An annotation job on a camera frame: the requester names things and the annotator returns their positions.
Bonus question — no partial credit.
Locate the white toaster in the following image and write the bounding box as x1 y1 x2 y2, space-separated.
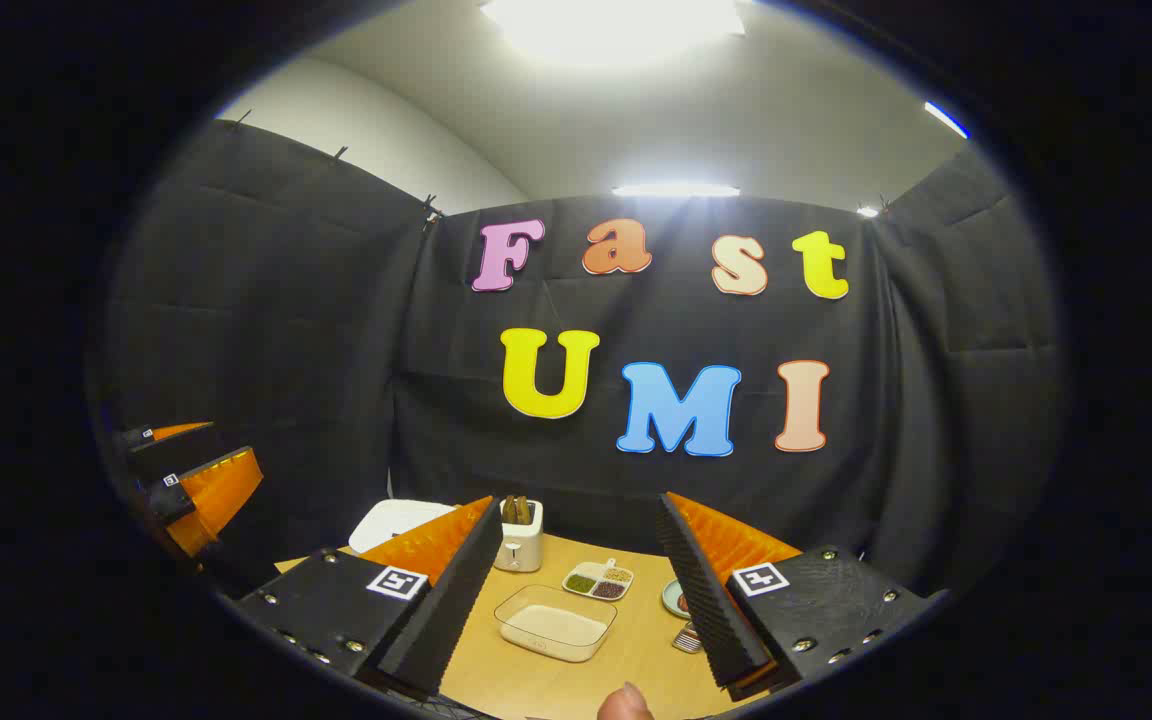
493 497 545 573

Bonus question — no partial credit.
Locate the white divided dish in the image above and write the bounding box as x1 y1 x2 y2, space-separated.
562 558 635 602

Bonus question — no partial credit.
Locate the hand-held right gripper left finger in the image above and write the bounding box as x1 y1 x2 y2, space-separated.
236 496 504 698

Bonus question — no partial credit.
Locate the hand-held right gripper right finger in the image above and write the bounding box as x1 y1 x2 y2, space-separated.
658 492 942 701

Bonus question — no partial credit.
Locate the clear square container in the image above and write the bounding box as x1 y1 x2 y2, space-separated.
494 585 618 663

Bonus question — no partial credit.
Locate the white rice cooker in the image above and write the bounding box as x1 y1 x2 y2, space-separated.
349 499 457 554

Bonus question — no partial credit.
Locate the long ceiling light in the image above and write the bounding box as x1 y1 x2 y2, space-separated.
613 183 740 198

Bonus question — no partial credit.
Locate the large ceiling light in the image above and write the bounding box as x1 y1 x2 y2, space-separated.
481 0 747 63

